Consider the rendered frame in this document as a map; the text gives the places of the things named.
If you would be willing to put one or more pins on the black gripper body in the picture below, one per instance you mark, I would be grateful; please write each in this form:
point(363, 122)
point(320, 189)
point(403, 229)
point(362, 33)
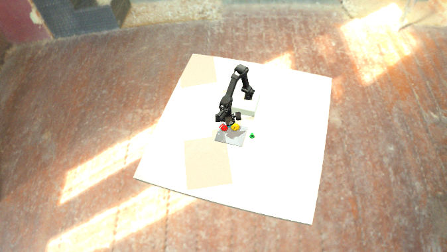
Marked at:
point(237, 115)

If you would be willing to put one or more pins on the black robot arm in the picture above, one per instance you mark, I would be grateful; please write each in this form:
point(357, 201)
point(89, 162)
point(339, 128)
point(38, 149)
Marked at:
point(227, 99)

